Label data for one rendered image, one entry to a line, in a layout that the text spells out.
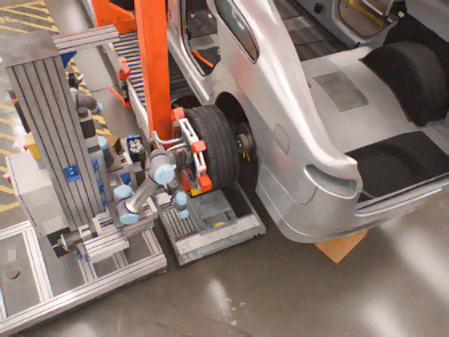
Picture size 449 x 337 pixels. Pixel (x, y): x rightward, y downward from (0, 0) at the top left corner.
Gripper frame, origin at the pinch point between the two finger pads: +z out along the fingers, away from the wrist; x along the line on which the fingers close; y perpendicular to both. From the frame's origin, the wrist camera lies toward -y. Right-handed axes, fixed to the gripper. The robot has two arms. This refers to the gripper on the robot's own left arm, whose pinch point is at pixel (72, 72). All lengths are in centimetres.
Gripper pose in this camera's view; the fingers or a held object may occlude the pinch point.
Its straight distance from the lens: 340.5
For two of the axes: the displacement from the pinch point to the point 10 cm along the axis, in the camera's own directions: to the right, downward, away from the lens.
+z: -2.4, -7.5, 6.2
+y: -1.9, 6.6, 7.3
